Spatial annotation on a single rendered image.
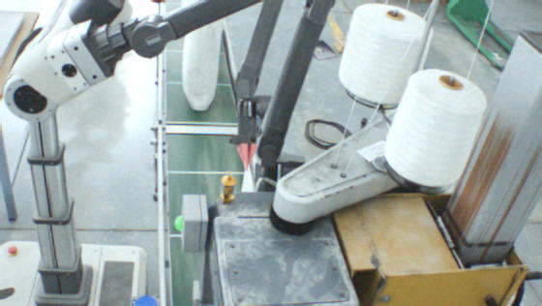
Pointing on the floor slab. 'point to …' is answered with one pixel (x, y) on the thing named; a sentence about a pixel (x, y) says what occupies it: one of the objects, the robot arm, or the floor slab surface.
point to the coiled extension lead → (332, 125)
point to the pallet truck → (476, 11)
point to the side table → (0, 118)
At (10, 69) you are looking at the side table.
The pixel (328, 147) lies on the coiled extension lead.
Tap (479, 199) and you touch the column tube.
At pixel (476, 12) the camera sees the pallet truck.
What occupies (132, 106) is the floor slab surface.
